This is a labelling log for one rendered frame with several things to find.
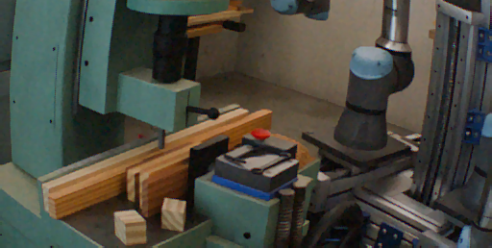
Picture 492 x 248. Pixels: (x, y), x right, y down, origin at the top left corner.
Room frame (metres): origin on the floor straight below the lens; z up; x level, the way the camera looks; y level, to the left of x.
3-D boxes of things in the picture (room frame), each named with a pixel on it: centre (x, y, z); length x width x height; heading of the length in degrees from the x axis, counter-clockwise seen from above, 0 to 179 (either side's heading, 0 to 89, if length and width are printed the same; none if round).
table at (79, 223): (1.08, 0.05, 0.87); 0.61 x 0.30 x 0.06; 150
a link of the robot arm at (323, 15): (1.92, -0.15, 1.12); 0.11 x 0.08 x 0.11; 144
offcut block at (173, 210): (0.95, 0.09, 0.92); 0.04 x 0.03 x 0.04; 0
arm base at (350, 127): (1.67, -0.30, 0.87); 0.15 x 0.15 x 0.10
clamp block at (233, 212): (1.04, -0.03, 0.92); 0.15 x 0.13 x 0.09; 150
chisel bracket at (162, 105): (1.15, 0.15, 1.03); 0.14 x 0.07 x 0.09; 60
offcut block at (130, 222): (0.87, 0.15, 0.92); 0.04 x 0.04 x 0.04; 39
